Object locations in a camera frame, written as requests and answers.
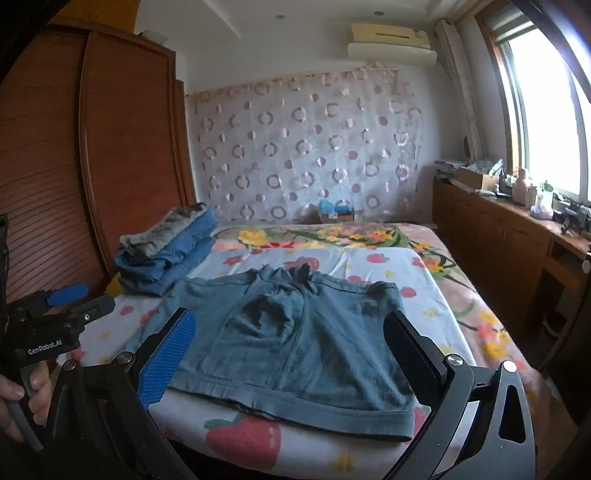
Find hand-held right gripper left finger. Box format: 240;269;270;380
44;307;197;480

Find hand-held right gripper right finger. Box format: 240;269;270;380
383;310;539;480

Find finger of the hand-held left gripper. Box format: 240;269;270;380
60;295;116;334
45;284;89;306

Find blue-grey pants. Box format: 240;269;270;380
124;263;416;443

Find person's left hand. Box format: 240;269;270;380
0;360;52;444

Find floral blanket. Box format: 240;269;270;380
212;222;541;370

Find strawberry-print white sheet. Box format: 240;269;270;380
69;247;478;480

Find pile of folded jeans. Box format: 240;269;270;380
115;202;219;296

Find wooden cabinet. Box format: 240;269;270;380
431;178;591;425

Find dark waste bin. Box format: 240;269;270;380
540;309;565;343

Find wooden wardrobe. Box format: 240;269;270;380
0;18;197;324

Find pile of patterned cloth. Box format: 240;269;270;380
434;158;504;178

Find pink bottle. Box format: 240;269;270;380
512;168;532;207

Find black tripod device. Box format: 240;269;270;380
551;198;591;237

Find circle-patterned sheer curtain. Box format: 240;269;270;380
185;69;423;224

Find patterned window curtain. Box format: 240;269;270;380
436;18;485;160

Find window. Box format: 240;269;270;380
475;0;591;204

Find beige air conditioner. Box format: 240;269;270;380
347;23;438;65

